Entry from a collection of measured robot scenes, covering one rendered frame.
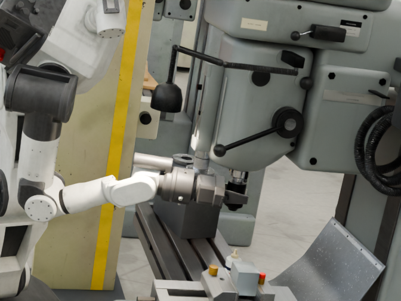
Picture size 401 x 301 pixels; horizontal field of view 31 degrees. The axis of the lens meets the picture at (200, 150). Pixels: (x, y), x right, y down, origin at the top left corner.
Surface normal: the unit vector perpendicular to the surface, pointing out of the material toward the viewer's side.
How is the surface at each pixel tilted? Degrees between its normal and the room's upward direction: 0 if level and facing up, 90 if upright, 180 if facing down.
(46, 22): 58
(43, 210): 104
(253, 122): 90
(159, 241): 0
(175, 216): 90
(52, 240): 90
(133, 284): 0
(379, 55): 90
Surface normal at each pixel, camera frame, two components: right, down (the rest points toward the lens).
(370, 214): -0.95, -0.08
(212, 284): -0.50, -0.78
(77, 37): 0.54, -0.24
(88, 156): 0.25, 0.31
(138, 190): -0.04, 0.46
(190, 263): 0.16, -0.95
